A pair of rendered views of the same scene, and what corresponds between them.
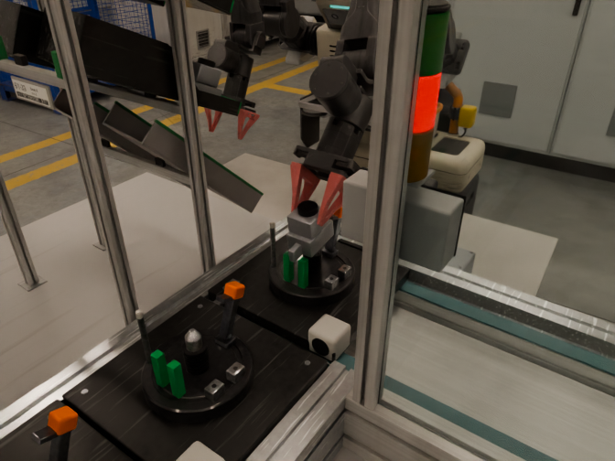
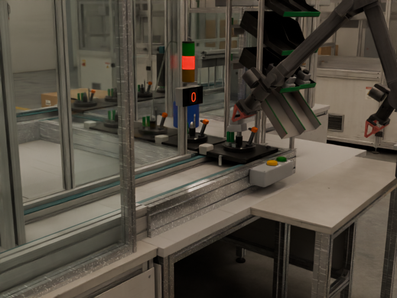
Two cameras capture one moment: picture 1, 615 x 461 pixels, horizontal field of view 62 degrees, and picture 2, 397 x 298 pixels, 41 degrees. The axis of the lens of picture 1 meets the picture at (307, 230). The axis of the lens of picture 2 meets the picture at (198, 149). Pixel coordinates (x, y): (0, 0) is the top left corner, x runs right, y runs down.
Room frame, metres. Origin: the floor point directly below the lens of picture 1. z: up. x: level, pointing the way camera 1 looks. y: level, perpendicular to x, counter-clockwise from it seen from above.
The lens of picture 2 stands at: (0.64, -2.20, 1.53)
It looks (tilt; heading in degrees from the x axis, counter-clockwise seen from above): 14 degrees down; 94
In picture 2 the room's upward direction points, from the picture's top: straight up
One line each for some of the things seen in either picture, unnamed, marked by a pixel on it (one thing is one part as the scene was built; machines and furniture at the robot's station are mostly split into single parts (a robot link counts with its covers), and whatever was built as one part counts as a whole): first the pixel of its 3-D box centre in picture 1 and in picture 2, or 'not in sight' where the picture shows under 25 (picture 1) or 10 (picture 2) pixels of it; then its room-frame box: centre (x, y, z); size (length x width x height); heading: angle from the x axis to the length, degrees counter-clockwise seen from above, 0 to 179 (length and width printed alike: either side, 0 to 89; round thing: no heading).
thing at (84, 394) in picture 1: (195, 353); (192, 130); (0.46, 0.14, 1.01); 0.24 x 0.24 x 0.13; 55
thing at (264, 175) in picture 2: not in sight; (272, 171); (0.79, -0.20, 0.93); 0.21 x 0.07 x 0.06; 55
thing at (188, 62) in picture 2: not in sight; (188, 62); (0.46, -0.09, 1.33); 0.05 x 0.05 x 0.05
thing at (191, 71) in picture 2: not in sight; (188, 75); (0.46, -0.09, 1.28); 0.05 x 0.05 x 0.05
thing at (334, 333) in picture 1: (329, 337); (205, 149); (0.53, -0.03, 0.97); 0.05 x 0.05 x 0.04; 55
